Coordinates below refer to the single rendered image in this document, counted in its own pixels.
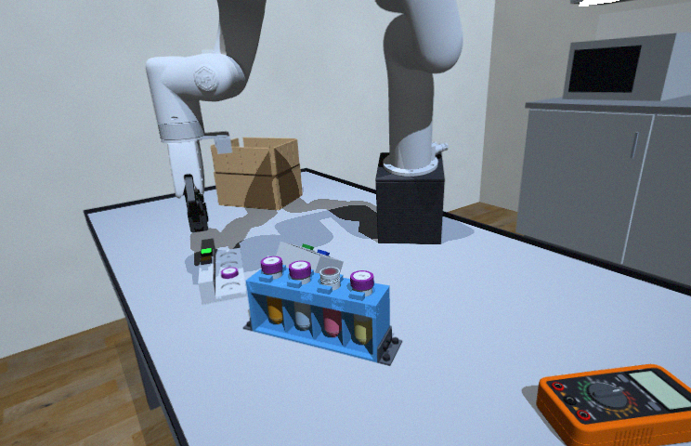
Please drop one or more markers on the black table edge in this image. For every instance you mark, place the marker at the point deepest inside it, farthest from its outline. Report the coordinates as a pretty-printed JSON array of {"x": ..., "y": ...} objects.
[{"x": 167, "y": 405}]

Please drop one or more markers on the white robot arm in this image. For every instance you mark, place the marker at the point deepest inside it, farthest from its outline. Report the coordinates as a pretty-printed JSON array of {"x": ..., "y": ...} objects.
[{"x": 426, "y": 38}]

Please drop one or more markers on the orange digital multimeter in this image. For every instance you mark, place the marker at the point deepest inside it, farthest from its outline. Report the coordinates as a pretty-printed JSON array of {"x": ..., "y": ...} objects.
[{"x": 641, "y": 405}]

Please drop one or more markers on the blue tube rack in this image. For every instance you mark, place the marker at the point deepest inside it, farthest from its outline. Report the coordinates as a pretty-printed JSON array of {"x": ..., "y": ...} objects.
[{"x": 318, "y": 296}]

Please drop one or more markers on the brown cardboard box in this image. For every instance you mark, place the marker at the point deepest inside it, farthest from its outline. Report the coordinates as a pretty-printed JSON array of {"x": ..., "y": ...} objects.
[{"x": 243, "y": 178}]

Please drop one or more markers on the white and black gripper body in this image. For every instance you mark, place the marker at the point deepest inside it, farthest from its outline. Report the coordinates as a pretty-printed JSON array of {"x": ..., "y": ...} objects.
[{"x": 186, "y": 158}]

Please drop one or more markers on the purple screw cap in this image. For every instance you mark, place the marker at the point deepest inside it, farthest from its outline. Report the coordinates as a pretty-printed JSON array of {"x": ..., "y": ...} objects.
[
  {"x": 271, "y": 264},
  {"x": 361, "y": 280},
  {"x": 300, "y": 269},
  {"x": 229, "y": 273}
]

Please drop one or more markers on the light grey button panel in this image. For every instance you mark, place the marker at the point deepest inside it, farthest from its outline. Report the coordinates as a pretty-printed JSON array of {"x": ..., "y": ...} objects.
[{"x": 318, "y": 260}]

